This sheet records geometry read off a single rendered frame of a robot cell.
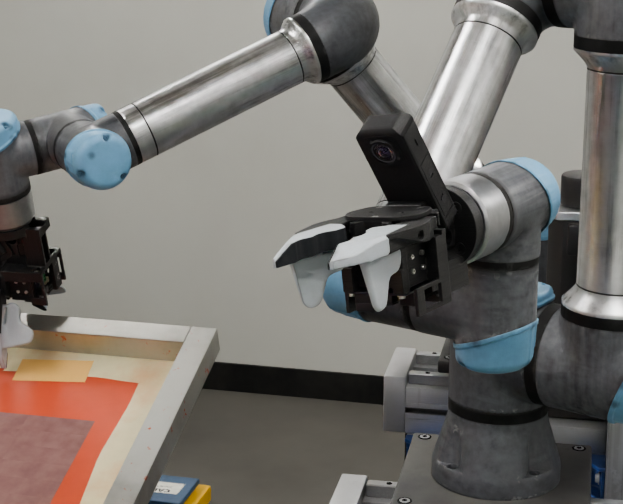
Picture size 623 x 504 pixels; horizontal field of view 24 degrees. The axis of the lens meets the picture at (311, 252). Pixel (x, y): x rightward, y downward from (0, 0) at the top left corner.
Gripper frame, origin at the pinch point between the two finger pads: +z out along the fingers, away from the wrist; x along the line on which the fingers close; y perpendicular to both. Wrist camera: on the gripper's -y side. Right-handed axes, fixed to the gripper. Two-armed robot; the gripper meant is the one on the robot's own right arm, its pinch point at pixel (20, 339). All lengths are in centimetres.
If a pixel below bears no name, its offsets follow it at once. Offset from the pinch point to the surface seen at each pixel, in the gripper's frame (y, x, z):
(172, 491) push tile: 14.3, 12.1, 37.0
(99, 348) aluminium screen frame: 12.8, -1.6, -0.6
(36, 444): 11.1, -21.2, 1.2
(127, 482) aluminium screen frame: 27.3, -30.1, -1.8
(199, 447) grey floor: -62, 211, 196
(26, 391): 5.3, -10.8, 0.8
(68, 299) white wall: -132, 273, 181
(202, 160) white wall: -76, 289, 126
